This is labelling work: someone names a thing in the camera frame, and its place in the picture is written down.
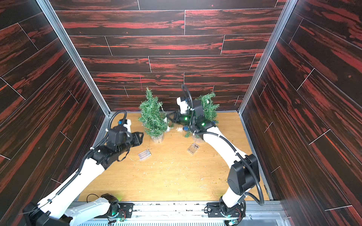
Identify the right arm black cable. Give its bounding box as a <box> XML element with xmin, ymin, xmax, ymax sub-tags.
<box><xmin>180</xmin><ymin>84</ymin><xmax>265</xmax><ymax>206</ymax></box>

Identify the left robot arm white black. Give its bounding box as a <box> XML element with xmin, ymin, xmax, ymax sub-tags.
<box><xmin>22</xmin><ymin>124</ymin><xmax>144</xmax><ymax>226</ymax></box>

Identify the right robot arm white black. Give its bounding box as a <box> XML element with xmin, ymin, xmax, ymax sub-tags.
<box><xmin>167</xmin><ymin>111</ymin><xmax>265</xmax><ymax>215</ymax></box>

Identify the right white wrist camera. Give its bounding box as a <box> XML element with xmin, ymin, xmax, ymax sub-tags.
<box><xmin>176</xmin><ymin>97</ymin><xmax>189</xmax><ymax>114</ymax></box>

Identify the small christmas tree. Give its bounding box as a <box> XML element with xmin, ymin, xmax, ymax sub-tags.
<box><xmin>139</xmin><ymin>88</ymin><xmax>169</xmax><ymax>144</ymax></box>

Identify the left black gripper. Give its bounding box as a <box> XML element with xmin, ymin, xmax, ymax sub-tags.
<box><xmin>116</xmin><ymin>131</ymin><xmax>145</xmax><ymax>157</ymax></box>

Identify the white string lights wire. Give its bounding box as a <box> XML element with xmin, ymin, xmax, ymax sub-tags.
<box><xmin>158</xmin><ymin>108</ymin><xmax>184</xmax><ymax>133</ymax></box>

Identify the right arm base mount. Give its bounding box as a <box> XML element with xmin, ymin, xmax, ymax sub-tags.
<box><xmin>204</xmin><ymin>202</ymin><xmax>246</xmax><ymax>218</ymax></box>

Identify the left clear battery box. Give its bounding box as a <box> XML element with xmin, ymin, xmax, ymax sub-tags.
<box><xmin>138</xmin><ymin>149</ymin><xmax>152</xmax><ymax>161</ymax></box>

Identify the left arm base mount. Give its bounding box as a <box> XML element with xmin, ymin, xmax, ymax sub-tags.
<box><xmin>95</xmin><ymin>202</ymin><xmax>134</xmax><ymax>219</ymax></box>

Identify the right decorated christmas tree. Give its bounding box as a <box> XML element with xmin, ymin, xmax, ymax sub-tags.
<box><xmin>184</xmin><ymin>92</ymin><xmax>219</xmax><ymax>139</ymax></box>

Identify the right clear battery box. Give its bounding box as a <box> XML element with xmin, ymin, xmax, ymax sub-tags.
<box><xmin>187</xmin><ymin>143</ymin><xmax>199</xmax><ymax>155</ymax></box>

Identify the clear battery box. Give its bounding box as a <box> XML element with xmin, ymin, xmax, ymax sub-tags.
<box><xmin>187</xmin><ymin>143</ymin><xmax>199</xmax><ymax>155</ymax></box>
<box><xmin>138</xmin><ymin>149</ymin><xmax>152</xmax><ymax>161</ymax></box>

